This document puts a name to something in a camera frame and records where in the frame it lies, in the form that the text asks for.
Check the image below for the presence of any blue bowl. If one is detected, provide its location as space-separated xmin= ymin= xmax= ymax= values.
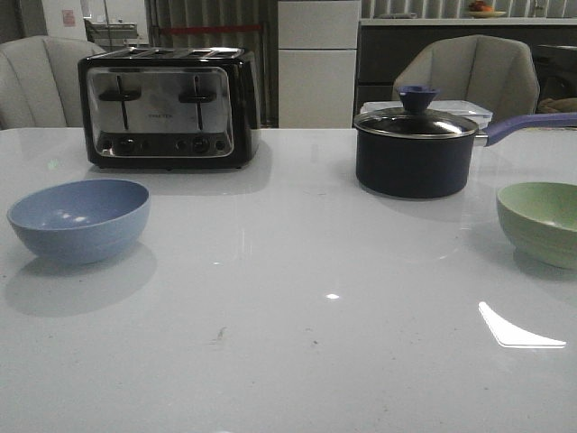
xmin=7 ymin=179 xmax=151 ymax=264

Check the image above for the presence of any green bowl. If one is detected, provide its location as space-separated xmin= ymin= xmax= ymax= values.
xmin=496 ymin=181 xmax=576 ymax=270

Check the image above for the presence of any dark blue saucepan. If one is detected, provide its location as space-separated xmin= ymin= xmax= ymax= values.
xmin=355 ymin=113 xmax=576 ymax=198

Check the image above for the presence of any glass pot lid blue knob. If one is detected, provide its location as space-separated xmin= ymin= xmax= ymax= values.
xmin=353 ymin=85 xmax=478 ymax=139

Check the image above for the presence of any white refrigerator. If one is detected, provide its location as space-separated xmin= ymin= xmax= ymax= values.
xmin=278 ymin=1 xmax=362 ymax=129

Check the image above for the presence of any black chrome four-slot toaster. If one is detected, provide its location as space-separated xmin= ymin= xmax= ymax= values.
xmin=78 ymin=47 xmax=261 ymax=169

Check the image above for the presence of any dark kitchen counter cabinet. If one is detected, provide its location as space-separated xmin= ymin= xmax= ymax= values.
xmin=354 ymin=17 xmax=576 ymax=112

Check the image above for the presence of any clear plastic storage container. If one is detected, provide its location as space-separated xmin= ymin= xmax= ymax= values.
xmin=359 ymin=100 xmax=493 ymax=129

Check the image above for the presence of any beige armchair right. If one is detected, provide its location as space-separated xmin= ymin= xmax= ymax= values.
xmin=393 ymin=34 xmax=540 ymax=122

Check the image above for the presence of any beige armchair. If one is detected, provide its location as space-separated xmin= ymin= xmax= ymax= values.
xmin=1 ymin=35 xmax=104 ymax=130
xmin=393 ymin=34 xmax=540 ymax=122

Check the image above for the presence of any fruit plate on counter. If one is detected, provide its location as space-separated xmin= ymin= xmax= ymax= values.
xmin=466 ymin=0 xmax=506 ymax=19

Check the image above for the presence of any beige armchair left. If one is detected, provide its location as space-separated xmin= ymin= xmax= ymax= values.
xmin=1 ymin=35 xmax=104 ymax=130

